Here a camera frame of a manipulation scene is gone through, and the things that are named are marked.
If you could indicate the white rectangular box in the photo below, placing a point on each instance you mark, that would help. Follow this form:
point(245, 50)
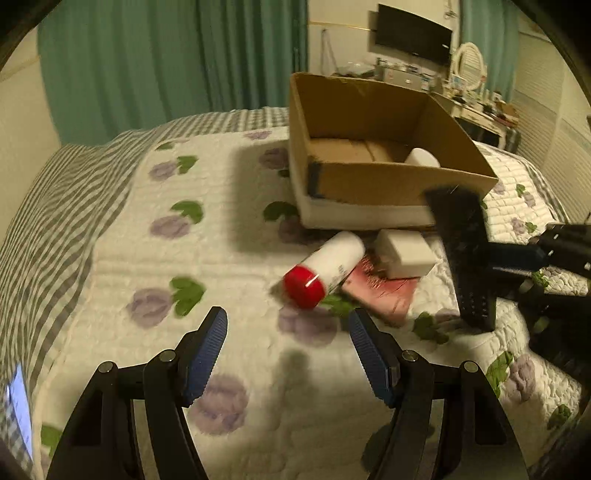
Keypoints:
point(404, 254)

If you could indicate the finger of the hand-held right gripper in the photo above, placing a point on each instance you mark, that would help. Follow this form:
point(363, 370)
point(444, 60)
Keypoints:
point(512, 254)
point(508, 279)

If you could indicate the cardboard box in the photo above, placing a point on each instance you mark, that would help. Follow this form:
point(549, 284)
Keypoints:
point(369, 152)

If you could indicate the smartphone with lit screen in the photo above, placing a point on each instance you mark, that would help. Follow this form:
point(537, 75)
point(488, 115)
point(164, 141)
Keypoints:
point(21, 406)

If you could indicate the black remote control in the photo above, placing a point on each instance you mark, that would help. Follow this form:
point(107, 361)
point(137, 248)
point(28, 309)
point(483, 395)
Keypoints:
point(464, 249)

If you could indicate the white bottle with red cap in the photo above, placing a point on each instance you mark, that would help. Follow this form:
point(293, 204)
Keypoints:
point(325, 272)

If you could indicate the white object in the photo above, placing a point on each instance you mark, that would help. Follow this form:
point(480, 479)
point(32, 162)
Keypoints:
point(422, 158)

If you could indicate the wall television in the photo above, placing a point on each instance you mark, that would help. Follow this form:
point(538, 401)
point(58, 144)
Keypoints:
point(413, 39)

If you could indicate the cluttered dresser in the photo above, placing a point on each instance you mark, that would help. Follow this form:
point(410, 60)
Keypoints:
point(461, 99)

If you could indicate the green curtain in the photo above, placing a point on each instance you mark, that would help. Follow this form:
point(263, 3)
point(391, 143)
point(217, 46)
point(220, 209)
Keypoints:
point(171, 60)
point(489, 41)

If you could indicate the pink packet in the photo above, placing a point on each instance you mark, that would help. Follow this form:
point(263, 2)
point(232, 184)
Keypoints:
point(381, 290)

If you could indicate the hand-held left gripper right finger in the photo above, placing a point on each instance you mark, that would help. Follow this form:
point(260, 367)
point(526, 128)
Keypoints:
point(367, 350)

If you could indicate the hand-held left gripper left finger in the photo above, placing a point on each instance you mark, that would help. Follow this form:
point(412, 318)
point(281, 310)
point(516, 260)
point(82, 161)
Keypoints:
point(210, 350)

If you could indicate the white oval mirror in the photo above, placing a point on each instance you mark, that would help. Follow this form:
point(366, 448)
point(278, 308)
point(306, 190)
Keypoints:
point(470, 62)

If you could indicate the floral quilted blanket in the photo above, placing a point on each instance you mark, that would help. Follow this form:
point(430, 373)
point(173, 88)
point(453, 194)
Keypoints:
point(277, 295)

